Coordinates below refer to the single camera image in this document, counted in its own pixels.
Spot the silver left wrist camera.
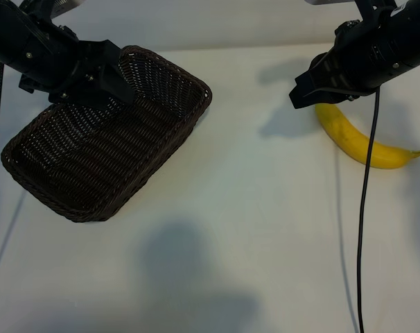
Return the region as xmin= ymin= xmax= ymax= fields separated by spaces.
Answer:
xmin=52 ymin=0 xmax=85 ymax=15

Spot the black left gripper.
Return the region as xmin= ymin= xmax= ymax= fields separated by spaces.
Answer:
xmin=8 ymin=10 xmax=135 ymax=109

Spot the dark brown wicker basket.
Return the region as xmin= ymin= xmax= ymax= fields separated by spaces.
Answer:
xmin=0 ymin=44 xmax=213 ymax=223

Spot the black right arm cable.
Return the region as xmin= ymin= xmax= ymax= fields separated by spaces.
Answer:
xmin=357 ymin=86 xmax=381 ymax=333

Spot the black right camera bracket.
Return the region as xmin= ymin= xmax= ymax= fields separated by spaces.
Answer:
xmin=353 ymin=0 xmax=383 ymax=24

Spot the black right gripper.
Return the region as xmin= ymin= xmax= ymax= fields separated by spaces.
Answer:
xmin=288 ymin=0 xmax=410 ymax=110

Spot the yellow banana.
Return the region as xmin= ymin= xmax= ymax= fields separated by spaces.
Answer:
xmin=314 ymin=103 xmax=420 ymax=170

